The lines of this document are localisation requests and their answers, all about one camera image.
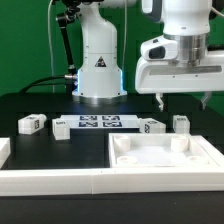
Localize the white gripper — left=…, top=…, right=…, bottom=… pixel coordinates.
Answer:
left=135, top=38, right=224, bottom=112

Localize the white square tabletop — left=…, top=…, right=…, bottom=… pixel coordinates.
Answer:
left=108, top=133, right=219, bottom=168

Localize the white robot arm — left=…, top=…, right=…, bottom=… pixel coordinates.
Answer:
left=55, top=0, right=224, bottom=104

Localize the white right fence wall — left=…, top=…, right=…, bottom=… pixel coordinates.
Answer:
left=194, top=136, right=224, bottom=167

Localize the white fence wall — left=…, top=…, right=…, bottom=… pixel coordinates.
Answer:
left=0, top=167, right=224, bottom=196
left=0, top=138, right=11, bottom=169
left=194, top=136, right=224, bottom=167

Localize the white marker base plate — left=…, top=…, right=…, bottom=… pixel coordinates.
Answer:
left=61, top=115, right=138, bottom=129

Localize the black cable bundle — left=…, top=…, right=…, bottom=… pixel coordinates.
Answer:
left=19, top=75, right=78, bottom=94

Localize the white thin cable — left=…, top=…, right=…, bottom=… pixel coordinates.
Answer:
left=47, top=0, right=56, bottom=94

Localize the white left fence wall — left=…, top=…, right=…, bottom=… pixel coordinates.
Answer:
left=0, top=138, right=11, bottom=169

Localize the white front fence wall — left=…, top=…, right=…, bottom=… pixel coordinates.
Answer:
left=0, top=167, right=224, bottom=196

